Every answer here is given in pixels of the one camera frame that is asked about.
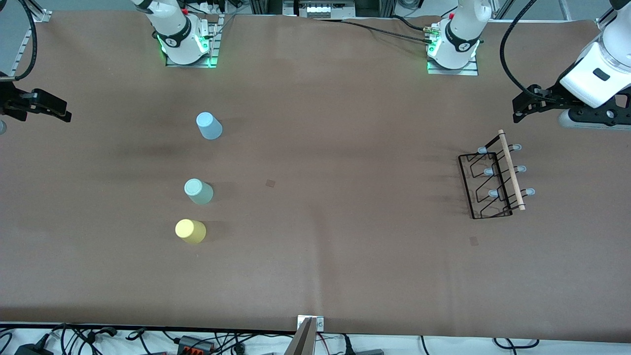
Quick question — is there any black wire cup holder rack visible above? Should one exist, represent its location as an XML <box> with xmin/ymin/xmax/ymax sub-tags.
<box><xmin>458</xmin><ymin>129</ymin><xmax>536</xmax><ymax>220</ymax></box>

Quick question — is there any pale green plastic cup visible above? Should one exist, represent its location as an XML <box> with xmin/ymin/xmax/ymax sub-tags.
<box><xmin>184</xmin><ymin>178</ymin><xmax>214</xmax><ymax>206</ymax></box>

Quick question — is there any yellow plastic cup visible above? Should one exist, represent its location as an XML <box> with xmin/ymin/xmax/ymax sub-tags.
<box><xmin>175</xmin><ymin>219</ymin><xmax>207</xmax><ymax>245</ymax></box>

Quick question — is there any light blue plastic cup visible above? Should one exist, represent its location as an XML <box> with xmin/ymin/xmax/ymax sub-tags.
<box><xmin>196</xmin><ymin>112</ymin><xmax>223</xmax><ymax>141</ymax></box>

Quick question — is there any white power strip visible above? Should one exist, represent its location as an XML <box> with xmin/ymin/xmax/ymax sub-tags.
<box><xmin>185</xmin><ymin>0</ymin><xmax>232</xmax><ymax>14</ymax></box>

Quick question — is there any brown table cover sheet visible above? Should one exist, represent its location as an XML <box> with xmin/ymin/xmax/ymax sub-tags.
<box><xmin>0</xmin><ymin>10</ymin><xmax>631</xmax><ymax>344</ymax></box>

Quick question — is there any white terminal block unit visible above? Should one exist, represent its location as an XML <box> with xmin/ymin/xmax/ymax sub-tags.
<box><xmin>298</xmin><ymin>2</ymin><xmax>341</xmax><ymax>18</ymax></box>

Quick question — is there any black power adapter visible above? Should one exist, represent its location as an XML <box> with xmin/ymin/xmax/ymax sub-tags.
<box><xmin>14</xmin><ymin>340</ymin><xmax>54</xmax><ymax>355</ymax></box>

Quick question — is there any black orange connector box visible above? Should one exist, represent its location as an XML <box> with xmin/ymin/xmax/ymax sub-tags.
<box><xmin>176</xmin><ymin>335</ymin><xmax>215</xmax><ymax>354</ymax></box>

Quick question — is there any perforated metal rail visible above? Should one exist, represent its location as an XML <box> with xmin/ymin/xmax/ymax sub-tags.
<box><xmin>9</xmin><ymin>27</ymin><xmax>34</xmax><ymax>77</ymax></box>

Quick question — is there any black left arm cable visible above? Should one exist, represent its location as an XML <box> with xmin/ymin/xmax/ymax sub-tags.
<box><xmin>499</xmin><ymin>0</ymin><xmax>560</xmax><ymax>102</ymax></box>

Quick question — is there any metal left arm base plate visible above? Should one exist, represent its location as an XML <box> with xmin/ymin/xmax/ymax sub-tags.
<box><xmin>426</xmin><ymin>53</ymin><xmax>479</xmax><ymax>76</ymax></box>

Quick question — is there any black braided table cable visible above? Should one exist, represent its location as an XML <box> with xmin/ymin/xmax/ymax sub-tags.
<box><xmin>315</xmin><ymin>17</ymin><xmax>434</xmax><ymax>45</ymax></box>

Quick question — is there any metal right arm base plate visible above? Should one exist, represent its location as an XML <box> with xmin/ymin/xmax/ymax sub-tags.
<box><xmin>165</xmin><ymin>15</ymin><xmax>220</xmax><ymax>68</ymax></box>

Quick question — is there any thick black cable connector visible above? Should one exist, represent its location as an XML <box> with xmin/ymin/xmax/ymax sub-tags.
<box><xmin>88</xmin><ymin>325</ymin><xmax>118</xmax><ymax>342</ymax></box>

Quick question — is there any grey camera mounting pole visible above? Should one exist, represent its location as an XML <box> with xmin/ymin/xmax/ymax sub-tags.
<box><xmin>283</xmin><ymin>317</ymin><xmax>317</xmax><ymax>355</ymax></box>

